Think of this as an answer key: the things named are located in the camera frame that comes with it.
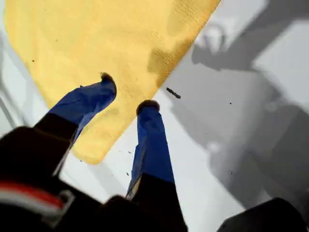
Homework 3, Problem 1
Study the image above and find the small dark debris piece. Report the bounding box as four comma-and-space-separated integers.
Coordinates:
166, 87, 182, 99

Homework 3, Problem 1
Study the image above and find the yellow towel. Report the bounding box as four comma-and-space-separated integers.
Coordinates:
3, 0, 222, 165

